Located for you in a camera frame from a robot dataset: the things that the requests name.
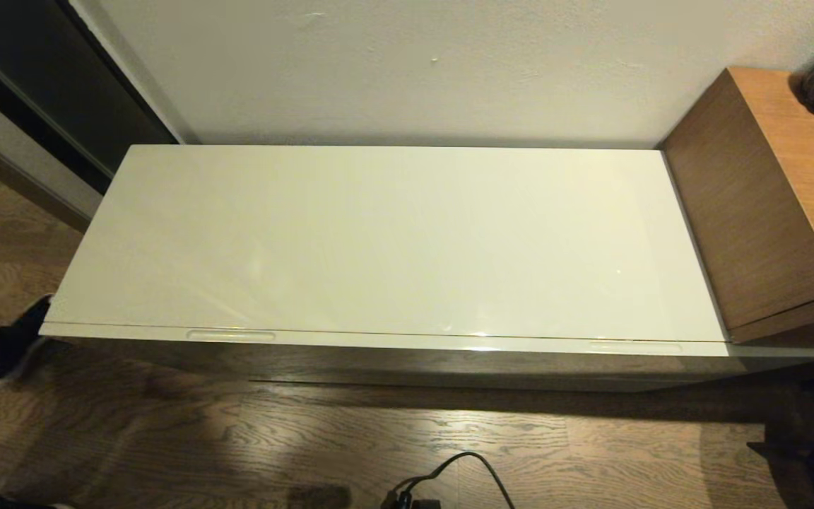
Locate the dark door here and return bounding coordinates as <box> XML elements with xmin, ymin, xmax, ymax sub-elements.
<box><xmin>0</xmin><ymin>0</ymin><xmax>180</xmax><ymax>193</ymax></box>

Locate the black floor cable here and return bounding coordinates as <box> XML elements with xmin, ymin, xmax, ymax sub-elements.
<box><xmin>386</xmin><ymin>451</ymin><xmax>517</xmax><ymax>509</ymax></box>

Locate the beige drawer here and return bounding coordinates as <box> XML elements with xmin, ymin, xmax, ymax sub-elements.
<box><xmin>40</xmin><ymin>322</ymin><xmax>814</xmax><ymax>393</ymax></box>

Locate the brown wooden side cabinet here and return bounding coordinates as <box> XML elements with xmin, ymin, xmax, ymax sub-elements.
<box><xmin>659</xmin><ymin>66</ymin><xmax>814</xmax><ymax>341</ymax></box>

